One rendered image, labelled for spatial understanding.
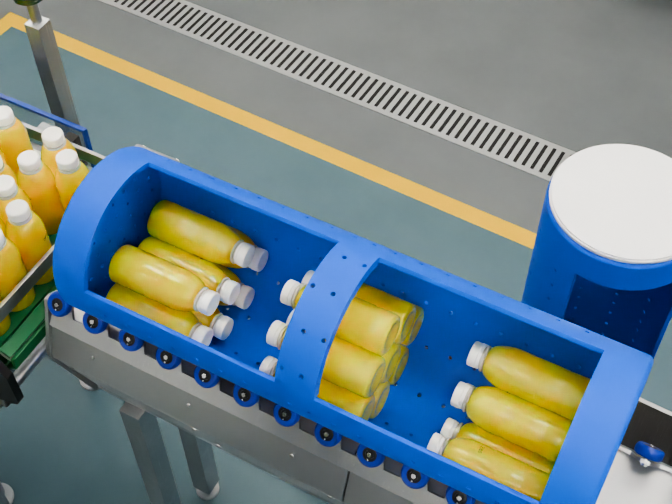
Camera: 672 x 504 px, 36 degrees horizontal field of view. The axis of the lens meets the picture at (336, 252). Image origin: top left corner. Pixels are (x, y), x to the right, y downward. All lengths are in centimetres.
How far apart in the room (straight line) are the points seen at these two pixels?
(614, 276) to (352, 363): 53
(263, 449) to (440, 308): 38
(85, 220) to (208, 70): 211
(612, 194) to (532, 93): 174
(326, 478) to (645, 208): 72
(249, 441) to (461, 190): 168
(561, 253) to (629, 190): 17
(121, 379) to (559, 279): 79
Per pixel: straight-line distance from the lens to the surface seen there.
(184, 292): 160
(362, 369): 149
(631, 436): 264
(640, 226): 183
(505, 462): 149
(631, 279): 182
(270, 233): 172
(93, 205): 159
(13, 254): 182
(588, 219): 182
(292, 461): 171
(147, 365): 176
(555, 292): 191
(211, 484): 260
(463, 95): 355
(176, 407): 179
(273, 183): 324
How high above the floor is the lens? 238
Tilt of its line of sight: 51 degrees down
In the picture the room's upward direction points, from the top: 1 degrees counter-clockwise
